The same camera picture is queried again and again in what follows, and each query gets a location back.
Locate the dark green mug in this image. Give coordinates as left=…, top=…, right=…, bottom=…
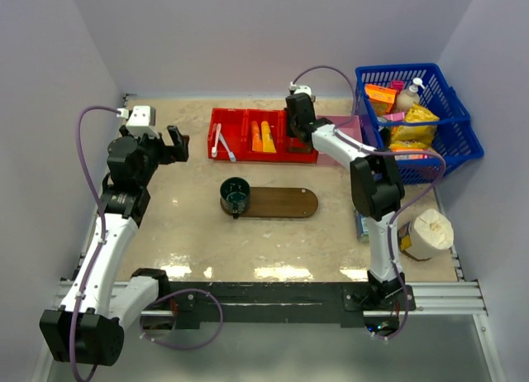
left=220, top=177, right=251, bottom=219

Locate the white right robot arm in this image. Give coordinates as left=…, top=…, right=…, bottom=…
left=285, top=90, right=411, bottom=310

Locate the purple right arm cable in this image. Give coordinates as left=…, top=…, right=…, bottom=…
left=288, top=64, right=448, bottom=341

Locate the yellow toothpaste tube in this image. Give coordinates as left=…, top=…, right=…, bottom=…
left=261, top=121, right=277, bottom=154

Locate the clear acrylic toothbrush holder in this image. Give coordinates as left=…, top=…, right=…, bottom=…
left=287, top=138, right=312, bottom=155

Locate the pink drawer box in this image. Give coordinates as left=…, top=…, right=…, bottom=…
left=317, top=115, right=363, bottom=166

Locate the oval wooden tray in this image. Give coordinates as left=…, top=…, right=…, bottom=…
left=236, top=187, right=319, bottom=219

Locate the green blue carton box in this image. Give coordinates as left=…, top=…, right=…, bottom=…
left=354, top=209, right=369, bottom=243

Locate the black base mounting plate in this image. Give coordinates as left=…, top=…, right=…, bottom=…
left=142, top=281, right=416, bottom=329

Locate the orange box lower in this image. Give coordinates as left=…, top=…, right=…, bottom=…
left=390, top=147, right=428, bottom=160

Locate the orange snack box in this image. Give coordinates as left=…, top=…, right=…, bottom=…
left=365, top=84, right=397, bottom=116

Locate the white paper roll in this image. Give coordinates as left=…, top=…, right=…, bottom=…
left=398, top=208, right=454, bottom=261

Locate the beige pump soap bottle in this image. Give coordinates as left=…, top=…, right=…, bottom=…
left=393, top=78, right=425, bottom=113

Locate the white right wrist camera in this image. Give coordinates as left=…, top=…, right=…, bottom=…
left=288, top=82, right=316, bottom=103

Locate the red bin left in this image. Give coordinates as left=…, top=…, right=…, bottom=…
left=207, top=107, right=250, bottom=162

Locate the yellow chips bag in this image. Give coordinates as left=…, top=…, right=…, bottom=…
left=389, top=103, right=440, bottom=150

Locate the pink small package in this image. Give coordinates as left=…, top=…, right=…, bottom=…
left=389, top=80, right=405, bottom=92

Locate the blue plastic basket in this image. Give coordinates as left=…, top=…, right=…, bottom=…
left=355, top=63, right=484, bottom=176

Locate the orange toothpaste tube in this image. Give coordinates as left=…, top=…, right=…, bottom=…
left=250, top=121, right=263, bottom=153

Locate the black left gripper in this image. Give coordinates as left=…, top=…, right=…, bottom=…
left=120, top=125, right=188, bottom=187

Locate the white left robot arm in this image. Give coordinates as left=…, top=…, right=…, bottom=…
left=40, top=126, right=189, bottom=366

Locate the red bin middle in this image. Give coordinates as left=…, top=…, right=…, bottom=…
left=241, top=108, right=288, bottom=163

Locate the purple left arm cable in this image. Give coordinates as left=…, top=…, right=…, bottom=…
left=68, top=105, right=129, bottom=382

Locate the white toothbrush left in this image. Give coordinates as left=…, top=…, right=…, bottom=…
left=211, top=123, right=222, bottom=158

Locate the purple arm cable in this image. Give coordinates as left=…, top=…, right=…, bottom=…
left=288, top=64, right=448, bottom=341
left=68, top=105, right=129, bottom=382

